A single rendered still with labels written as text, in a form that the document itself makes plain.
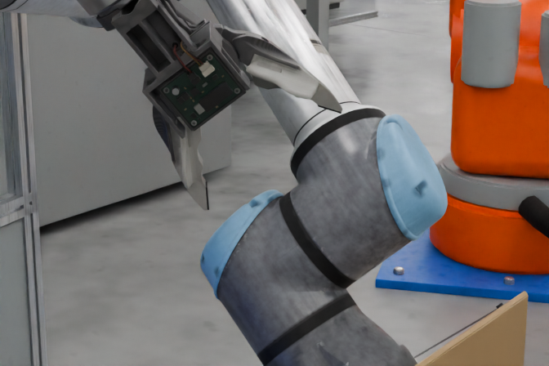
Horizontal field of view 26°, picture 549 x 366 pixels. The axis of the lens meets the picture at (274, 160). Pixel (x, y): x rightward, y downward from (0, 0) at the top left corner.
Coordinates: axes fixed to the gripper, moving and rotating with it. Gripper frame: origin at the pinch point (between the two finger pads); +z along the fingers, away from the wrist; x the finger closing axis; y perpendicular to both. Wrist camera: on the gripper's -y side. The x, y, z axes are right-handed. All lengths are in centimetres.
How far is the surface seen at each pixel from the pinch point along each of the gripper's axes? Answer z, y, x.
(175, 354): 116, -236, -110
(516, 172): 163, -298, 10
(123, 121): 78, -379, -111
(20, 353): 37, -103, -82
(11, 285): 25, -103, -73
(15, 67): -5, -109, -46
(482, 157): 151, -300, 4
